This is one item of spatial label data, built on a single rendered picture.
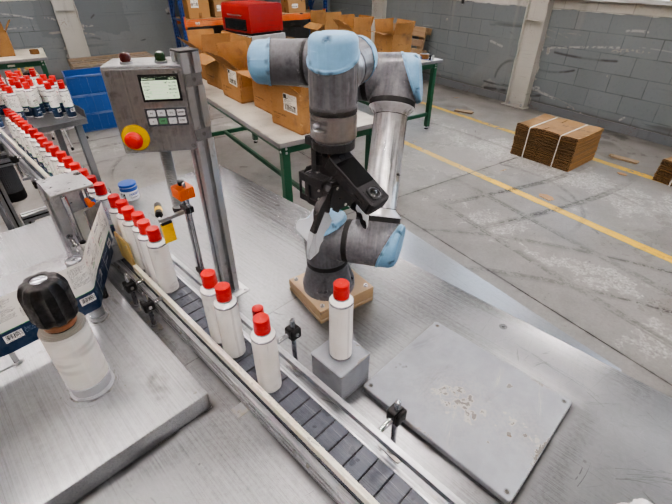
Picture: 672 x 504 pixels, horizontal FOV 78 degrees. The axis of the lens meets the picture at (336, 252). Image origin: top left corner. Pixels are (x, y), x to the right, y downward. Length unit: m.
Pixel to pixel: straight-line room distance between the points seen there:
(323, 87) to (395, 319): 0.73
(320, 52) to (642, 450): 0.98
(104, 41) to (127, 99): 7.58
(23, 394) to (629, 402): 1.35
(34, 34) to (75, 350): 7.76
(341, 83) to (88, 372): 0.76
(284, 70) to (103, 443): 0.78
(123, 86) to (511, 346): 1.10
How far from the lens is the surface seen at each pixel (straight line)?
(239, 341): 1.00
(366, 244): 1.04
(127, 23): 8.66
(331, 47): 0.63
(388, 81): 1.09
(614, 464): 1.08
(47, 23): 8.54
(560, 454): 1.04
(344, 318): 0.86
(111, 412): 1.04
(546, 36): 6.53
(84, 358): 1.00
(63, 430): 1.06
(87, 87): 5.82
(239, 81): 3.37
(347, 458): 0.88
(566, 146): 4.61
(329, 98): 0.64
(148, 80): 1.03
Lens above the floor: 1.65
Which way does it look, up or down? 35 degrees down
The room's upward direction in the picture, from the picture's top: straight up
